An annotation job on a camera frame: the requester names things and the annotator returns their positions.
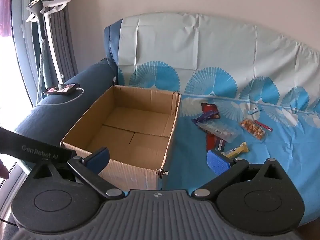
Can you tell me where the dark red hanging garment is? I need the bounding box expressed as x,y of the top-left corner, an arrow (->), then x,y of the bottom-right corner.
0,0 -> 13,38

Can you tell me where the white charging cable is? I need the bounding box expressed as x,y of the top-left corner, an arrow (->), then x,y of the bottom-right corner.
31,87 -> 85,108

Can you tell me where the cardboard box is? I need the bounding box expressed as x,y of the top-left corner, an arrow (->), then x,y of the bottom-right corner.
60,85 -> 181,190

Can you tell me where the blue fan-print sofa cover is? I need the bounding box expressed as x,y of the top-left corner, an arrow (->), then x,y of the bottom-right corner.
117,12 -> 320,227

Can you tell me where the black smartphone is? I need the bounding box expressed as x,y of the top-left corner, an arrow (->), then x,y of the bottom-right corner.
44,83 -> 80,96

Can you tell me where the grey curtain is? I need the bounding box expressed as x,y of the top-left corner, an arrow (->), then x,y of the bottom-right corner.
11,0 -> 78,105

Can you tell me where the purple snack packet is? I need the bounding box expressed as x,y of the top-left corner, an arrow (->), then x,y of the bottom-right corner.
191,110 -> 218,125

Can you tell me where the clear bag of green candies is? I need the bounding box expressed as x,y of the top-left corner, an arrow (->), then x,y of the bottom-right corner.
197,119 -> 241,143

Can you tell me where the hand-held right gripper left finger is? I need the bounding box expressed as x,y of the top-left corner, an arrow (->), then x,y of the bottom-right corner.
31,147 -> 125,201

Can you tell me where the yellow white snack bar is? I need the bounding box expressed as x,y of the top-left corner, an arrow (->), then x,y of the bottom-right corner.
221,142 -> 250,159

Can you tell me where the red coffee packet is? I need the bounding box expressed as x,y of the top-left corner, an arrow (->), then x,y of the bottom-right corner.
201,102 -> 221,119

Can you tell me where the white garment steamer stand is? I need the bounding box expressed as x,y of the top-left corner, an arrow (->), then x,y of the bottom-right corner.
25,0 -> 74,105

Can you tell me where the person's left hand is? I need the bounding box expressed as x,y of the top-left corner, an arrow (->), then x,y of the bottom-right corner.
0,160 -> 9,180

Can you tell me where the plain red packet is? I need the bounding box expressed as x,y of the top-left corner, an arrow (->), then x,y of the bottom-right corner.
206,133 -> 216,152

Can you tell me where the clear coated peanut packet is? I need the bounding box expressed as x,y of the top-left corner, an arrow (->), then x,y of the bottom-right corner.
239,118 -> 267,141

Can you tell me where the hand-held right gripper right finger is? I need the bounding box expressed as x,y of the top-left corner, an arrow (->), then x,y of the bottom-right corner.
190,150 -> 287,202

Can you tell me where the thin red stick packet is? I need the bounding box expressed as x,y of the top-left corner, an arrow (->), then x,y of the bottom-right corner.
254,120 -> 273,132

